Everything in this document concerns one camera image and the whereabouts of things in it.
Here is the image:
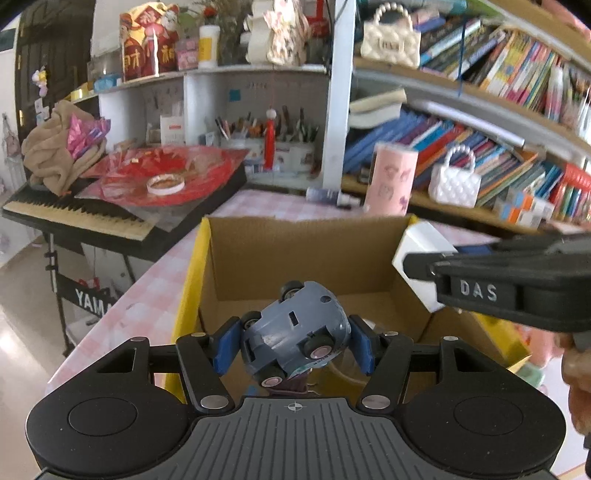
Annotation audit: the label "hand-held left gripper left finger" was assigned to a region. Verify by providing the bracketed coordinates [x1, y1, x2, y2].
[92, 316, 242, 414]

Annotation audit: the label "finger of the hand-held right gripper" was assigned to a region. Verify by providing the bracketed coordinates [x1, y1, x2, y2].
[403, 233, 591, 280]

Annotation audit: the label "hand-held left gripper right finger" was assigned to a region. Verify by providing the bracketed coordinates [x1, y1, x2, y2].
[349, 315, 502, 414]

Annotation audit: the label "white charger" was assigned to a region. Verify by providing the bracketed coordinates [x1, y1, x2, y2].
[392, 220, 460, 312]

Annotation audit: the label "grey-blue toy car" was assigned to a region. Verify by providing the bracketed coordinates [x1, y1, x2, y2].
[239, 281, 352, 395]

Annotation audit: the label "mint green case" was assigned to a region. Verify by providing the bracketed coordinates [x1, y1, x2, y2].
[519, 362, 549, 392]

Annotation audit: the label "yellow cardboard box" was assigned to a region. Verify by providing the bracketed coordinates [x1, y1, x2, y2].
[164, 215, 532, 402]

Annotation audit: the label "person's right hand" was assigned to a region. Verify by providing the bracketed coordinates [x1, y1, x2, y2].
[562, 331, 591, 435]

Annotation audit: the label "orange and blue box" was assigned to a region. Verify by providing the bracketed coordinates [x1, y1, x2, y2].
[501, 194, 555, 221]
[492, 203, 541, 228]

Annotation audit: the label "white quilted handbag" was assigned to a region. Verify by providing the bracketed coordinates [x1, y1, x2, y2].
[428, 144, 483, 208]

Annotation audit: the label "row of blue books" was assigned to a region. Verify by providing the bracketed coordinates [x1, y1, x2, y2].
[344, 108, 568, 208]

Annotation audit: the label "row of red books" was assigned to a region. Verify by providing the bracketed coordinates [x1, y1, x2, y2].
[551, 164, 591, 223]

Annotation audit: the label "pink cylindrical container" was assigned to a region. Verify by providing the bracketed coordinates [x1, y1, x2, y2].
[365, 142, 419, 217]

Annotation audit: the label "white lamp bar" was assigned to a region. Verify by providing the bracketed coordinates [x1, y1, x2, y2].
[416, 99, 526, 149]

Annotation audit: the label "black keyboard stand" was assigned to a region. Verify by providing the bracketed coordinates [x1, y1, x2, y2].
[44, 233, 139, 357]

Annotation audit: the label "dark lying bottle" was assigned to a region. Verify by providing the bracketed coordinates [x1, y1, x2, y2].
[307, 187, 361, 208]

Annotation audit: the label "white tape roll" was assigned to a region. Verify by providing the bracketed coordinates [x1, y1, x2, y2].
[147, 174, 185, 195]

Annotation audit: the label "stack of flat books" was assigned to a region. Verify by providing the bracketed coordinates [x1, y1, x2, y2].
[348, 90, 408, 128]

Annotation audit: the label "red plastic wrap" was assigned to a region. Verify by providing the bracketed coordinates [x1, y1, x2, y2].
[76, 145, 247, 204]

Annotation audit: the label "black electronic keyboard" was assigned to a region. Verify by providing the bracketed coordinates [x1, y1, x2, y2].
[2, 161, 247, 265]

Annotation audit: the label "row of colourful thin books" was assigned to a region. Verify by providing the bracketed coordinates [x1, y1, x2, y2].
[418, 9, 591, 121]

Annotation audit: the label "red and white doll figure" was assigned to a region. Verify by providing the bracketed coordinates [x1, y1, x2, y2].
[263, 108, 278, 169]

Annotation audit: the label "white cups of pens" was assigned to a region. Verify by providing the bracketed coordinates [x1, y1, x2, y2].
[215, 108, 320, 172]

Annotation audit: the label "white and wooden bookshelf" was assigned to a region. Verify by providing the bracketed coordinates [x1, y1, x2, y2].
[323, 0, 591, 236]

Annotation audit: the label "small white red-striped box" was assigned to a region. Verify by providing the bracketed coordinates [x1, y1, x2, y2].
[160, 115, 185, 145]

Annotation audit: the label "cream quilted handbag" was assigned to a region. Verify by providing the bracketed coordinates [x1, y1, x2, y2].
[360, 2, 422, 69]

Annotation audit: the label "pink foil wrappers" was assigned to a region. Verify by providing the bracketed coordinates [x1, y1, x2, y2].
[67, 115, 112, 160]

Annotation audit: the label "beige towel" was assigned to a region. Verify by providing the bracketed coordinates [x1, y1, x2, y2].
[22, 100, 107, 195]

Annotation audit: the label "small pink box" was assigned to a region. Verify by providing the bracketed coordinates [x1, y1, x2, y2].
[175, 39, 199, 71]

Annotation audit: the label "white bottle with yellow label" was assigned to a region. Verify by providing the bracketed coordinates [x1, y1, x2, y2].
[198, 24, 219, 69]

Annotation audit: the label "floral white ornament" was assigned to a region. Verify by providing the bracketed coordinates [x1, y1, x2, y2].
[245, 0, 309, 65]

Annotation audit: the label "red festive figurine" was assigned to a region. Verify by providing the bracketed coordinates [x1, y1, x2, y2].
[119, 2, 181, 84]

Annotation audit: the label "dark door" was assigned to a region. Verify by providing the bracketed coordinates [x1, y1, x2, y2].
[14, 0, 98, 155]

